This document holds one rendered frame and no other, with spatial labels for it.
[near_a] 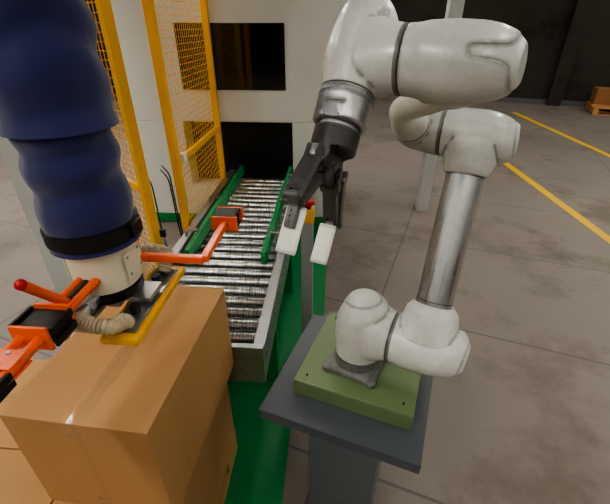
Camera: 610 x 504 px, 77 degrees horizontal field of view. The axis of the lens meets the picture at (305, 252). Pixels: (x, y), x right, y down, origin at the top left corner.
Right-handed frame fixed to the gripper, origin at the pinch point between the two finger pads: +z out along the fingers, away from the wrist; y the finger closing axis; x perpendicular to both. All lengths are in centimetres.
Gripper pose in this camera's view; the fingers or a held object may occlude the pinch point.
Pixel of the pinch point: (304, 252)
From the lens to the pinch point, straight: 61.2
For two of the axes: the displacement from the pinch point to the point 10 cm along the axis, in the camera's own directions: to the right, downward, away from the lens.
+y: -3.8, -1.3, -9.2
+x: 8.9, 2.3, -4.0
